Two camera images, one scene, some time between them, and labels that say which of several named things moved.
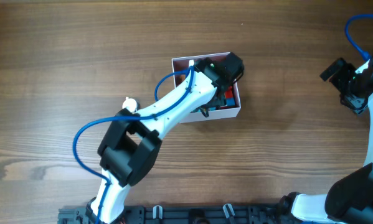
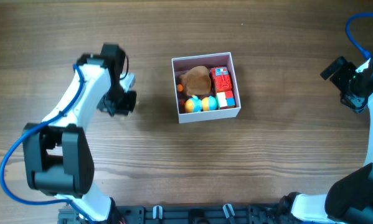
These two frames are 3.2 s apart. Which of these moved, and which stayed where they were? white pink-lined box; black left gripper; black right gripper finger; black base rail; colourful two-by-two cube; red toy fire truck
Moved: red toy fire truck; black left gripper
Stayed: white pink-lined box; black right gripper finger; colourful two-by-two cube; black base rail
